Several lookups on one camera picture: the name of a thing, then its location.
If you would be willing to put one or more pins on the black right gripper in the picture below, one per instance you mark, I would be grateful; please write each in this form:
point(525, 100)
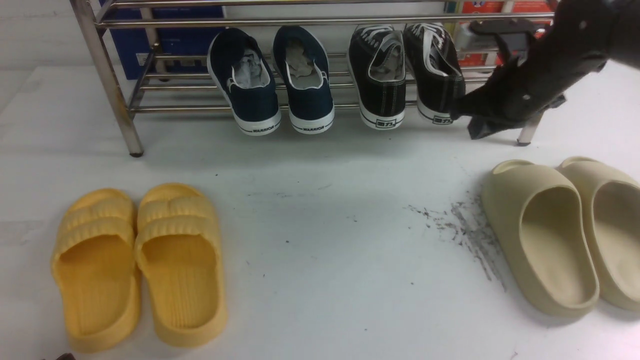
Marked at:
point(577, 44)

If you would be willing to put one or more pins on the black canvas sneaker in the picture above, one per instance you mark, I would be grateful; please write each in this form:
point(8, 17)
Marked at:
point(432, 60)
point(377, 65)

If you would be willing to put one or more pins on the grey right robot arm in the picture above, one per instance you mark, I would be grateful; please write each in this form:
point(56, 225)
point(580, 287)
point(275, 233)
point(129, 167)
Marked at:
point(624, 46)

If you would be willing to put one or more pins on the stainless steel shoe rack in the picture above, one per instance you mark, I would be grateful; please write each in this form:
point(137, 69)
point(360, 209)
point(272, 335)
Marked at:
point(154, 76)

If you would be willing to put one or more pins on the red cardboard box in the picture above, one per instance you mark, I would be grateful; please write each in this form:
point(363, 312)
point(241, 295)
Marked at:
point(490, 57)

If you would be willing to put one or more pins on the left beige foam slide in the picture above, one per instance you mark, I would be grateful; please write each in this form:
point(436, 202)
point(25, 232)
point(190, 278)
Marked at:
point(536, 214)

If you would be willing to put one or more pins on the beige foam slide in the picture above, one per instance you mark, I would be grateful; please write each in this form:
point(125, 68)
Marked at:
point(536, 214)
point(611, 223)

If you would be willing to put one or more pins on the right beige foam slide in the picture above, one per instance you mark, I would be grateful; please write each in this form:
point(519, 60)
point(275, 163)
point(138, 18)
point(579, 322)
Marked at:
point(611, 223)

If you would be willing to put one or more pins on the right navy canvas shoe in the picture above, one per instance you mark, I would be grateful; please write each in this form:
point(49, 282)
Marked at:
point(302, 62)

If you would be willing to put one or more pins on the navy canvas shoe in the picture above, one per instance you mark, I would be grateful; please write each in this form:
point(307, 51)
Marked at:
point(302, 62)
point(239, 69)

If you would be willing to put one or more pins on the left navy canvas shoe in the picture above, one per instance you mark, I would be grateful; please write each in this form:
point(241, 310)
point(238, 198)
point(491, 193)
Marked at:
point(239, 69)

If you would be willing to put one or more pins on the right yellow rubber slipper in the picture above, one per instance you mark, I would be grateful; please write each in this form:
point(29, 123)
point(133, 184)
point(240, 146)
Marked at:
point(178, 249)

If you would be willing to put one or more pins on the yellow rubber slipper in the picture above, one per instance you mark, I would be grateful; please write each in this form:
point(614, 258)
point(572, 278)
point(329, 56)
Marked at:
point(94, 268)
point(178, 249)

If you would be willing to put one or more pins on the blue cardboard box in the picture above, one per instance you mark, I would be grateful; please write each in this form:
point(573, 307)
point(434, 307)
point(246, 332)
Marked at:
point(133, 45)

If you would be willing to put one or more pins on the left yellow rubber slipper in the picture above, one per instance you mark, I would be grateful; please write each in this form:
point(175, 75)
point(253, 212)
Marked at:
point(94, 268)

